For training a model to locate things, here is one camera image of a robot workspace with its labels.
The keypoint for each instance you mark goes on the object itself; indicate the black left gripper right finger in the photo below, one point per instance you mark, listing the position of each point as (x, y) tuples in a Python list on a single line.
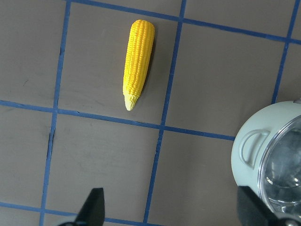
[(252, 211)]

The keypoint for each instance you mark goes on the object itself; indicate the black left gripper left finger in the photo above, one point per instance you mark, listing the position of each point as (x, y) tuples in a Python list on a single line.
[(92, 211)]

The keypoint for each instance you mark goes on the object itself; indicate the clear glass pot lid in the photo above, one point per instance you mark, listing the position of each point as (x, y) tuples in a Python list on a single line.
[(280, 174)]

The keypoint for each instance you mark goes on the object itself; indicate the yellow plastic corn cob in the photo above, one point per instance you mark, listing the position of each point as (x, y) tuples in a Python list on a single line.
[(139, 48)]

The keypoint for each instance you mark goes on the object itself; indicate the pale green cooking pot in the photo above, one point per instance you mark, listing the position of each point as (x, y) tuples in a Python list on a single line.
[(255, 138)]

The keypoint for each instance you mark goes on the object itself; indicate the brown paper table mat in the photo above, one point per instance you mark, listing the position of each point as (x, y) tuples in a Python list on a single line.
[(64, 127)]

